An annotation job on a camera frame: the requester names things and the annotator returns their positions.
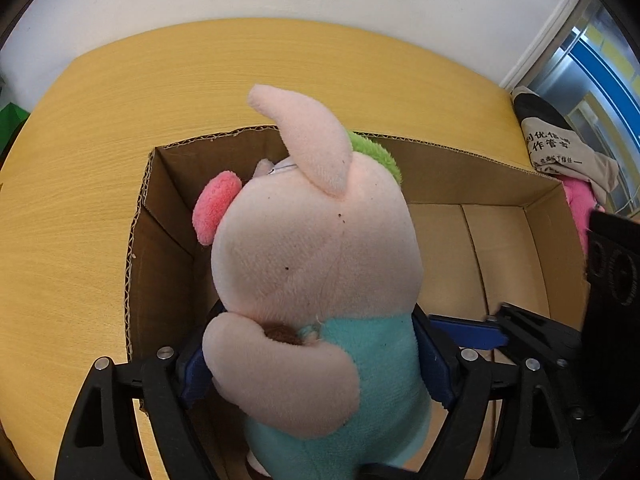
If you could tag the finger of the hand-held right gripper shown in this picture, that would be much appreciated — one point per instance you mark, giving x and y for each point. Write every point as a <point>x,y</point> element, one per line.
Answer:
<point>467,332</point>

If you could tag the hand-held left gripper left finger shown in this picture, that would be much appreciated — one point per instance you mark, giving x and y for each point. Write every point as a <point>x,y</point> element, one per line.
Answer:
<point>193,375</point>

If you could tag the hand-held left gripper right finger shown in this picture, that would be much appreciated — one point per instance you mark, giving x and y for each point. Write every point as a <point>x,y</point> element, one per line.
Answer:
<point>436,365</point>

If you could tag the brown cardboard box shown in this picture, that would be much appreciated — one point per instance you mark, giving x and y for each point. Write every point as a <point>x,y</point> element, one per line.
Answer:
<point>500,240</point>

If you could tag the pink pig plush toy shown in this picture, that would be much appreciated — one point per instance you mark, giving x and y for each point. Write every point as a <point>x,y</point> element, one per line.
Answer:
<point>320,260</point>

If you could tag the pink plush item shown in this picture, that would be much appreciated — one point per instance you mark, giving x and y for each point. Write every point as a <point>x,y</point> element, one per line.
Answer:
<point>580,205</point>

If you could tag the beige printed tote bag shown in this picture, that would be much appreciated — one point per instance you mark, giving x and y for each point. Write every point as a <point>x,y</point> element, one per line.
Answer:
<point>555,145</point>

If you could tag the glass door with blue stripe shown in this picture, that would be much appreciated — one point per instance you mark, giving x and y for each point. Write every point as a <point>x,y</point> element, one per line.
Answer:
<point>590,55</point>

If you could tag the green board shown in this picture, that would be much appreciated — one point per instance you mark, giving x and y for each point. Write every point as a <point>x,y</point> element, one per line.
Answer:
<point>10,125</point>

